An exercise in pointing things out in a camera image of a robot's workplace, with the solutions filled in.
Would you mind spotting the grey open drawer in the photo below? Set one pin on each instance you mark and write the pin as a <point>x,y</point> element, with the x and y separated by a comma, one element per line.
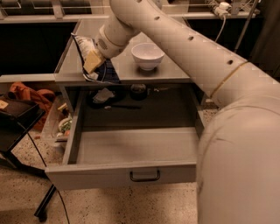
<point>159,133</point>

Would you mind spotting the black drawer handle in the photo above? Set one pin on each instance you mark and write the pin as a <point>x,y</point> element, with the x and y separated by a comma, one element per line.
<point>140,177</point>

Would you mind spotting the clear plastic bin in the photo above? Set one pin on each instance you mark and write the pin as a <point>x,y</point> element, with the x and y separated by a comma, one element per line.
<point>50,133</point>

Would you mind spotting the white ceramic bowl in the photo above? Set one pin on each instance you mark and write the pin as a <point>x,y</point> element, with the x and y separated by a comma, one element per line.
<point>147,55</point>

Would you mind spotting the metal pole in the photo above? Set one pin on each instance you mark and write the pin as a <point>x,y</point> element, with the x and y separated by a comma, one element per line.
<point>246,25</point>

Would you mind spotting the orange cloth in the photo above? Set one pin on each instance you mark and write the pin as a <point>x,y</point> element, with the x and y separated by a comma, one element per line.
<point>43,97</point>

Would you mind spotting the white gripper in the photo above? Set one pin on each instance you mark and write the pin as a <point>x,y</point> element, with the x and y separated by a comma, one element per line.
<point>107,46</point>

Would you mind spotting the grey cabinet counter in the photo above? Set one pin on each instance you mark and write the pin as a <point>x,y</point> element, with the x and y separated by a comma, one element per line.
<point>70,71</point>

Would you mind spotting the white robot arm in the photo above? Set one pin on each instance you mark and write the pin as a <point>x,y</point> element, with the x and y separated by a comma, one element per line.
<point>238,168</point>

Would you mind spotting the black round container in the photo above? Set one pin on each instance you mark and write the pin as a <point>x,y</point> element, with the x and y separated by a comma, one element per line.
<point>138,92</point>

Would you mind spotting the white power adapter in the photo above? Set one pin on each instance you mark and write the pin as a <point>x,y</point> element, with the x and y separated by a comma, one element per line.
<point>221,9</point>

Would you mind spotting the crumpled white paper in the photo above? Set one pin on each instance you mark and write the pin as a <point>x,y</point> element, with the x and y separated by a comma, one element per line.
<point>103,95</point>

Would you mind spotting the blue chip bag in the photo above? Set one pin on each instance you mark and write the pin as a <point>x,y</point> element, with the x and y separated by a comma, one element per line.
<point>105,73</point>

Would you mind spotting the black side table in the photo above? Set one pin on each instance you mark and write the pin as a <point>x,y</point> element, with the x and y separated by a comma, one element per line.
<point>17,118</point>

